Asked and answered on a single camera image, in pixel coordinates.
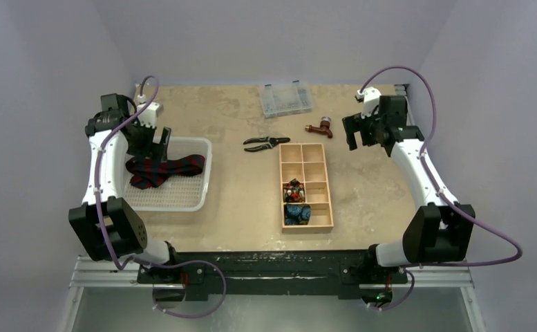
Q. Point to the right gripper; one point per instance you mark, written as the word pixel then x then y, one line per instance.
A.
pixel 357 126

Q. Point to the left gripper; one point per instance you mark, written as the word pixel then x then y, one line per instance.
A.
pixel 151 150

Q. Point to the red navy striped tie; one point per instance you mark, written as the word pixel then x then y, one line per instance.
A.
pixel 148 173

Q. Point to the white plastic basket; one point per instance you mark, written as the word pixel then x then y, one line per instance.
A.
pixel 178 193

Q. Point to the wooden compartment box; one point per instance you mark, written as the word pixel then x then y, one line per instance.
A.
pixel 307 163

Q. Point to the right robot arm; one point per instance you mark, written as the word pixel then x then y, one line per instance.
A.
pixel 437 233

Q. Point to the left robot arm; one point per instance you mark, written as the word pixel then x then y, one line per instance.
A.
pixel 106 225

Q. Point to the clear plastic organizer box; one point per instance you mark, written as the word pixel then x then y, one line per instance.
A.
pixel 285 99

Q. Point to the black pliers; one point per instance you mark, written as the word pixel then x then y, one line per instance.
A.
pixel 265 142

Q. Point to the multicolour rolled tie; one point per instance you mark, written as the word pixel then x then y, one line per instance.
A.
pixel 294 192

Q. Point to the blue patterned rolled tie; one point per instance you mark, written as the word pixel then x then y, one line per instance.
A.
pixel 296 214

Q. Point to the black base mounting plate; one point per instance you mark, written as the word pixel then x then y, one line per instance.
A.
pixel 346 274

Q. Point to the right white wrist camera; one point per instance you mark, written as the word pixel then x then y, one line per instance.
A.
pixel 369 97

